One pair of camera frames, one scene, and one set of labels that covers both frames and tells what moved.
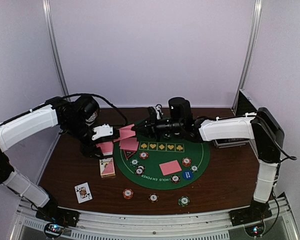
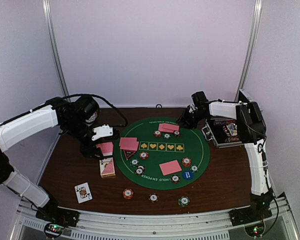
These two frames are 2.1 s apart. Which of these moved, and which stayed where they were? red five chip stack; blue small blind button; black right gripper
Moved: black right gripper
Stayed: red five chip stack; blue small blind button
